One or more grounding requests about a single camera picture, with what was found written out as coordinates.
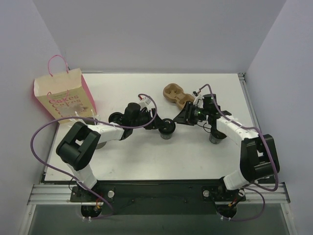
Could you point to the brown cardboard cup carrier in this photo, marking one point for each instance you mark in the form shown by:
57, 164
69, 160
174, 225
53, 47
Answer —
175, 94

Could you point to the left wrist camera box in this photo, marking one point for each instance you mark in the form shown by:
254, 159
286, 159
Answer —
144, 102

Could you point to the dark transparent coffee cup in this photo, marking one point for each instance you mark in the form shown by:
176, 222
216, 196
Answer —
166, 135

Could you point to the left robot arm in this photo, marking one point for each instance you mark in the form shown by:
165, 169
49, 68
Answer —
77, 147

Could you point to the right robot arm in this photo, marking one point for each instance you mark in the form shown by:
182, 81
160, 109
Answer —
258, 156

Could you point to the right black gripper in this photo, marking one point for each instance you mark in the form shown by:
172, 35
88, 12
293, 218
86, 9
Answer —
188, 112

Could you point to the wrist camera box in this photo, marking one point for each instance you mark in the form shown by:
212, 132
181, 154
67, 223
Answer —
144, 102
198, 101

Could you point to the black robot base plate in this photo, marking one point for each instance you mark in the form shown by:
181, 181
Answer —
158, 197

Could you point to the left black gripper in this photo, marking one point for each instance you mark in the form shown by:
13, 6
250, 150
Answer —
154, 118

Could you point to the pink and beige paper bag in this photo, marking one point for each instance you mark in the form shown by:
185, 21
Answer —
65, 94

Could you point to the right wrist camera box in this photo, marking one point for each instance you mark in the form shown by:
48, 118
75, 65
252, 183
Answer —
198, 101

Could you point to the black cup lid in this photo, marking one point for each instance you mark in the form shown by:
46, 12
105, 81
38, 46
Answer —
117, 118
168, 126

